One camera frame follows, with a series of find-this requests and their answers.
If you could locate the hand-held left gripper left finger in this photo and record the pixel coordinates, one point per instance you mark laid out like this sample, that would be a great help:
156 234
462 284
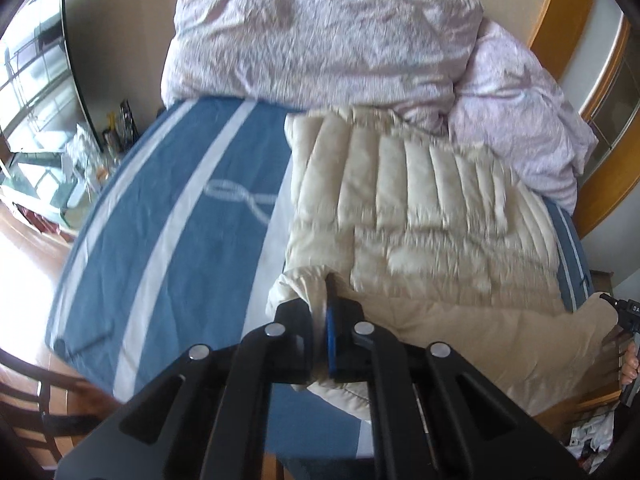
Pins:
295 340

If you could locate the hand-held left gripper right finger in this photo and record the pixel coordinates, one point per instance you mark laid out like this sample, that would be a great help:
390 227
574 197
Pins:
331 350

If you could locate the cream puffer jacket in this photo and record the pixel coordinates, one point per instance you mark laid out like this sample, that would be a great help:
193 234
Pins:
425 200

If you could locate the person's right hand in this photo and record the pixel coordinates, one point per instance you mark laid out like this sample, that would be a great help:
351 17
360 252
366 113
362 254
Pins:
630 367

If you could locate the white printed clutter pile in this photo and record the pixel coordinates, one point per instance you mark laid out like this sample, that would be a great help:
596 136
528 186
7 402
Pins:
592 440

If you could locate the blue white striped bed sheet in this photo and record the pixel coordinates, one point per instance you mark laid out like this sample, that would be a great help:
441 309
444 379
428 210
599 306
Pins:
150 220

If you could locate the wooden wardrobe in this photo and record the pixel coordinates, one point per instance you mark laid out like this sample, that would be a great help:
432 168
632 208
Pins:
600 60

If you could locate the dark wooden chair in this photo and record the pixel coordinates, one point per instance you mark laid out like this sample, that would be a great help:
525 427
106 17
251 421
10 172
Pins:
35 400

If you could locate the dark holder with pens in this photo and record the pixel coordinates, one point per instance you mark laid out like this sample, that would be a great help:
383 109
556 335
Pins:
120 125

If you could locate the glass television stand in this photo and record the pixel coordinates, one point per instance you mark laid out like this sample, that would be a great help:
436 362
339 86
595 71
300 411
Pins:
35 185

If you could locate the pink floral folded quilt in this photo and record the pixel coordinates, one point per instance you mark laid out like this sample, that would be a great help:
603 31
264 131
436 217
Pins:
320 35

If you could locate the flat screen television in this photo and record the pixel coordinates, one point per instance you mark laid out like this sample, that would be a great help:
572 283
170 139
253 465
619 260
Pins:
40 60

